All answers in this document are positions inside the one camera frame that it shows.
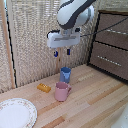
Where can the blue plastic cup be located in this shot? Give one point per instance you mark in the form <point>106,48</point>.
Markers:
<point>65,75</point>

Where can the wide woven screen panel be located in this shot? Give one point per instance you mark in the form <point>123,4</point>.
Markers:
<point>33,43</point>

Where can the dark brown drawer cabinet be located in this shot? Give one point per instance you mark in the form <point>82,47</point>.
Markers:
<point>96,31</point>

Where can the thin wooden screen post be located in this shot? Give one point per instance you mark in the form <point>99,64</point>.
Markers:
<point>59,61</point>

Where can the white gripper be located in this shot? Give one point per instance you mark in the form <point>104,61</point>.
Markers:
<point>63,39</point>

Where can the yellow rectangular block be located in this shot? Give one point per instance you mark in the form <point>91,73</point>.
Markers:
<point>44,88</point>

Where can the white floral-rimmed plate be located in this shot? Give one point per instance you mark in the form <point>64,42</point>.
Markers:
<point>15,114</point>

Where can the pink ceramic mug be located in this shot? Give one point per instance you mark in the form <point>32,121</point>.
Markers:
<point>61,92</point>

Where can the slanted wooden screen post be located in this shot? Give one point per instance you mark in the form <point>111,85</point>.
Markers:
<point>8,50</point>

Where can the grey-white robot base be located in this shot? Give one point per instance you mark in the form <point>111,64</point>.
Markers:
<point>121,119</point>

